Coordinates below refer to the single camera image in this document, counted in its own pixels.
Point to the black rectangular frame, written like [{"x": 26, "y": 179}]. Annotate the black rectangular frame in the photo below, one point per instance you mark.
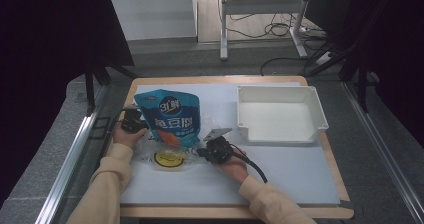
[{"x": 100, "y": 127}]

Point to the aluminium rail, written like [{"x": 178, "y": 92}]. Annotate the aluminium rail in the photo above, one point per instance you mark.
[
  {"x": 383, "y": 150},
  {"x": 66, "y": 170}
]

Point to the pale grey table mat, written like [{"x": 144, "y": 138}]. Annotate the pale grey table mat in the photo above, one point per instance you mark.
[{"x": 283, "y": 174}]

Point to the clear plastic bag smiley print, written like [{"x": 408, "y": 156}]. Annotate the clear plastic bag smiley print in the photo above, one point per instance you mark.
[{"x": 173, "y": 160}]

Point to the person's left hand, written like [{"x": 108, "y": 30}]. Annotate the person's left hand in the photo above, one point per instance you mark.
[{"x": 125, "y": 138}]

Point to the person's right hand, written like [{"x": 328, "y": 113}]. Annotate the person's right hand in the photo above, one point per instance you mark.
[{"x": 235, "y": 167}]

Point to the white power strip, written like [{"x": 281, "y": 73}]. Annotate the white power strip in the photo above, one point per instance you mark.
[{"x": 324, "y": 59}]

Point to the white plastic box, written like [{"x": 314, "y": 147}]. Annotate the white plastic box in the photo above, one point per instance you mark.
[{"x": 278, "y": 117}]

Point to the white panel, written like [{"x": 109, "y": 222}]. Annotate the white panel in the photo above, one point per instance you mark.
[{"x": 153, "y": 14}]

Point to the black metal stand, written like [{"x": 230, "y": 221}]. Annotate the black metal stand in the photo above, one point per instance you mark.
[
  {"x": 361, "y": 80},
  {"x": 89, "y": 90}
]

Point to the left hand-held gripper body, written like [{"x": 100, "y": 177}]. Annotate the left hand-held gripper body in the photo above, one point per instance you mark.
[{"x": 131, "y": 122}]

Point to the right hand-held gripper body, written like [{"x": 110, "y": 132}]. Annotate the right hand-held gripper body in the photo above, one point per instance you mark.
[{"x": 218, "y": 150}]

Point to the wooden table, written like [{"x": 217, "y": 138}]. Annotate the wooden table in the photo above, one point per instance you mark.
[{"x": 216, "y": 212}]

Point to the blue snack pouch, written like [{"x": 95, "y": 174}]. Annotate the blue snack pouch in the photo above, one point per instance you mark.
[{"x": 173, "y": 117}]

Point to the white metal desk frame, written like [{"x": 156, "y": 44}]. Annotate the white metal desk frame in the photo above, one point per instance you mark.
[{"x": 260, "y": 6}]

